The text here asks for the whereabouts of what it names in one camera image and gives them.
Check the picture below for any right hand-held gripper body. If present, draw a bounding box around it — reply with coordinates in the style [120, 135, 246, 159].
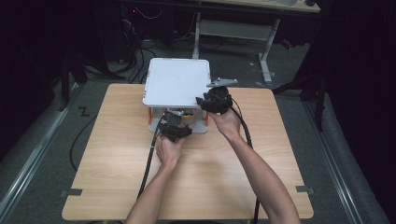
[195, 77, 239, 116]

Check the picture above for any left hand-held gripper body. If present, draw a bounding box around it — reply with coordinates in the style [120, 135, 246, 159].
[159, 108, 193, 144]

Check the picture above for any white shoe rack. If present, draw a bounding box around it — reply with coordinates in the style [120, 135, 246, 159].
[142, 57, 213, 135]

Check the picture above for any person's right hand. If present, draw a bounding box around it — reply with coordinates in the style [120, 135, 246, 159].
[207, 106, 244, 142]

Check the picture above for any person's left hand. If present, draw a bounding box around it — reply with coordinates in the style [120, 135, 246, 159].
[155, 134, 187, 172]

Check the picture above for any white-framed desk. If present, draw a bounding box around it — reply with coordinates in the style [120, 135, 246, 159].
[186, 0, 321, 86]

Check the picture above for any black stand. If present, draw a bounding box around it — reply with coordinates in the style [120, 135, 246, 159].
[272, 59, 330, 133]
[58, 54, 90, 112]

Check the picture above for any left hand-held gripper cable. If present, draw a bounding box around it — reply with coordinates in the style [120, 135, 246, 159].
[135, 115, 166, 201]

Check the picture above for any hand-held gripper cable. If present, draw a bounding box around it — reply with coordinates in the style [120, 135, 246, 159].
[230, 98, 262, 224]
[135, 115, 166, 201]

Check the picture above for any right hand-held gripper cable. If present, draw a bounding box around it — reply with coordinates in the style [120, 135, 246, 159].
[230, 98, 262, 224]

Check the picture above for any bundle of black cables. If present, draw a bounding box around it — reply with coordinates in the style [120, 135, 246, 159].
[120, 10, 158, 84]

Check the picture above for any black floor cable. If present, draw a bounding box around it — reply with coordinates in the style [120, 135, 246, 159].
[68, 114, 98, 173]

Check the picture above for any grey table bracket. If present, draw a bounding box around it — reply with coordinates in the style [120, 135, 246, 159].
[60, 188, 84, 198]
[295, 185, 316, 195]

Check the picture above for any aluminium floor rail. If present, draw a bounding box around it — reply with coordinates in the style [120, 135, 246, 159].
[0, 83, 82, 220]
[302, 98, 366, 224]

